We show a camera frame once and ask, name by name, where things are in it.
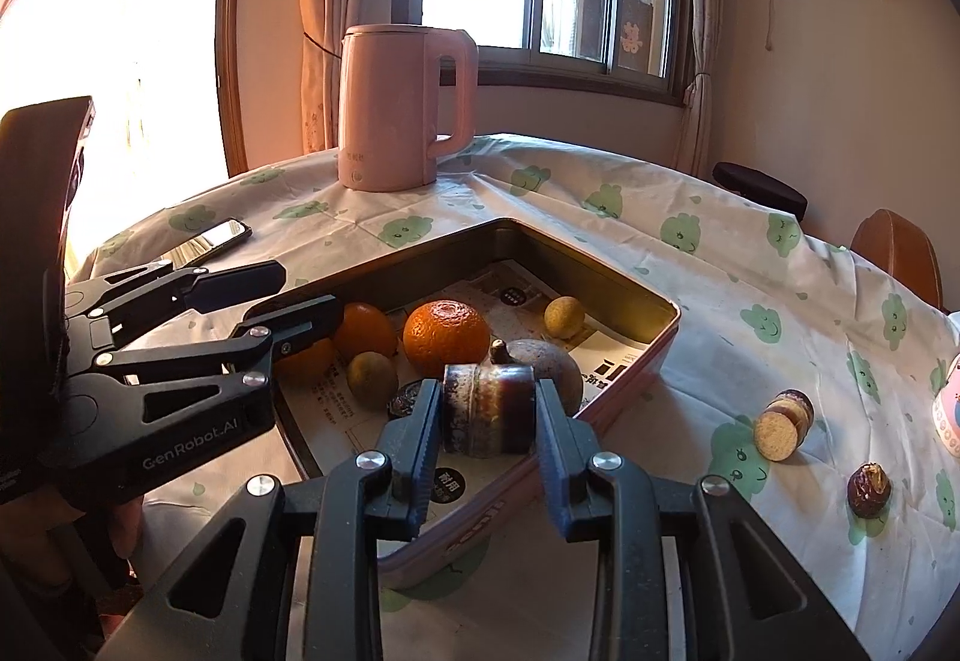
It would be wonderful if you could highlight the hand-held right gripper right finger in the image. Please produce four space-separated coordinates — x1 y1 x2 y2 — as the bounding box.
532 380 871 661

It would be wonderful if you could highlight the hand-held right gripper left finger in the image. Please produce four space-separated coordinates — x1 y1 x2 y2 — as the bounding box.
97 378 443 661

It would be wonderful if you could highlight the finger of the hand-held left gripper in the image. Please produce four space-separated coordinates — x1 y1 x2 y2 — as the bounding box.
88 293 344 426
64 259 288 347

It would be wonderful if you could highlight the smooth oval orange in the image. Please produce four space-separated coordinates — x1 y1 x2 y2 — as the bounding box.
274 302 398 386

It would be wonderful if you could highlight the green-brown round fruit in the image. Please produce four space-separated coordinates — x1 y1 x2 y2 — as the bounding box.
346 351 398 411

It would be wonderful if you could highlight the brown passion fruit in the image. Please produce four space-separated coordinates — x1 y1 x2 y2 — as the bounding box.
489 338 584 418

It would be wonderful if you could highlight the pink metal tin box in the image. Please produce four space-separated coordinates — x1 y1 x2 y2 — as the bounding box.
244 218 682 591

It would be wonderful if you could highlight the black smartphone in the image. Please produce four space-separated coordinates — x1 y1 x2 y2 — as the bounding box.
161 218 252 268

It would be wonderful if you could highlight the white instruction sheet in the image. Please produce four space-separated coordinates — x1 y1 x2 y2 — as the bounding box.
277 361 511 527

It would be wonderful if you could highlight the dimpled mandarin orange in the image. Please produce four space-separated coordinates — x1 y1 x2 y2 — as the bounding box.
403 299 492 381

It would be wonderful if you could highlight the small yellow round fruit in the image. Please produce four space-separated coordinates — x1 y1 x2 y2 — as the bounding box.
544 296 586 341

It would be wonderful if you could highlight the pink electric kettle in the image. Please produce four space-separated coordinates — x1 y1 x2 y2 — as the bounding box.
337 25 481 193

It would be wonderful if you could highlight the large bright window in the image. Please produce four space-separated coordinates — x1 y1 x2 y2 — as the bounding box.
0 0 248 272

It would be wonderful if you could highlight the pink patterned curtain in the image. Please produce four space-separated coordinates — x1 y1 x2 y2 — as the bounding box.
298 0 421 155

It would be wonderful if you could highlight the wrinkled brown date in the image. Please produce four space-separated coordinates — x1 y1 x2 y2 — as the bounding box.
847 462 893 519

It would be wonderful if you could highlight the black round stool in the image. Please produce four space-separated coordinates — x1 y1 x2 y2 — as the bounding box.
711 161 809 223

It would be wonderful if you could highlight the pink cartoon cup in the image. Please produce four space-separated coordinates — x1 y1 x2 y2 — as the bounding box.
930 357 960 458

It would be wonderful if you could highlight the beige curtain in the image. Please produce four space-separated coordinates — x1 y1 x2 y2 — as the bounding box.
675 0 725 178

